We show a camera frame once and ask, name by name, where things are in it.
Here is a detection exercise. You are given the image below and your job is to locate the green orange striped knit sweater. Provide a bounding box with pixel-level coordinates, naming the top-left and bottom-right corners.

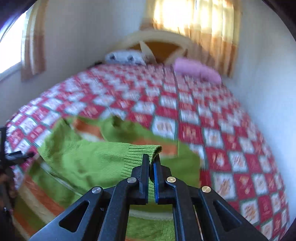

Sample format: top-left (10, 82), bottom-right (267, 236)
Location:
top-left (13, 116), bottom-right (200, 240)

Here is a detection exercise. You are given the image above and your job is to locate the cream wooden headboard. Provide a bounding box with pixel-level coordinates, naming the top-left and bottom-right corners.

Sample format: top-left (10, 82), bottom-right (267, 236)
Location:
top-left (109, 30), bottom-right (194, 66)

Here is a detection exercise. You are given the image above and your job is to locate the dark furniture beside bed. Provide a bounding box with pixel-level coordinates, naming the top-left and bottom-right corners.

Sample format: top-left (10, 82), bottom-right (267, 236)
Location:
top-left (1, 126), bottom-right (35, 240)

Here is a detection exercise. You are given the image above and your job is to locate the red patchwork bedspread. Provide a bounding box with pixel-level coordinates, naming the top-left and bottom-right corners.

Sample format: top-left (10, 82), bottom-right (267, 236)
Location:
top-left (6, 65), bottom-right (289, 240)

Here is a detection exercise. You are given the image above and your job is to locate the yellow curtain at left window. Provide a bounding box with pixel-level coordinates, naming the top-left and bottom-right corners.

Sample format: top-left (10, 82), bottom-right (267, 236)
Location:
top-left (21, 1), bottom-right (48, 81)

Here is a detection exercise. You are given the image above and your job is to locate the pink folded blanket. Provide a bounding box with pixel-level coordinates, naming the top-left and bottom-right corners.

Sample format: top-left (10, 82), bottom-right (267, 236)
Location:
top-left (173, 58), bottom-right (222, 84)

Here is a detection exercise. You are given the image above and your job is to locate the yellow curtain behind headboard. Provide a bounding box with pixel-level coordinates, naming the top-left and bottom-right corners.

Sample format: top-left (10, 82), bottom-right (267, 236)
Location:
top-left (140, 1), bottom-right (242, 77)

